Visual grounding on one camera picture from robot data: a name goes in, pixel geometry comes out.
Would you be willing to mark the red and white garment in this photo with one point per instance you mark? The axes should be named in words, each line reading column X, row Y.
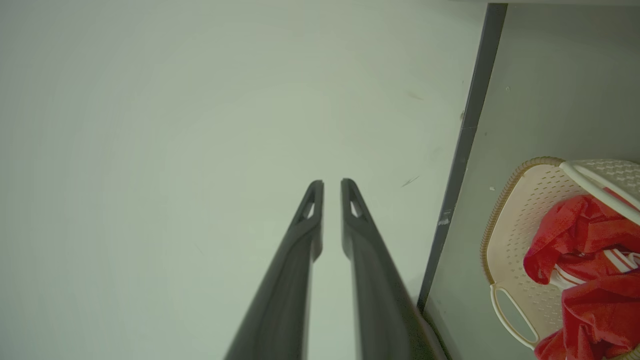
column 600, row 320
column 565, row 235

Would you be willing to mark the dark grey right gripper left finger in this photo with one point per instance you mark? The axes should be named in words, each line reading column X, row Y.
column 285, row 290

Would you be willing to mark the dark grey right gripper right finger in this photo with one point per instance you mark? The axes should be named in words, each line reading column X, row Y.
column 380, row 300

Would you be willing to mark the cream perforated laundry basket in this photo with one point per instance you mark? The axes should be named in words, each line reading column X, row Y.
column 520, row 225

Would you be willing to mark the black wall baseboard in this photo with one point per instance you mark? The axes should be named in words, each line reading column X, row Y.
column 475, row 100

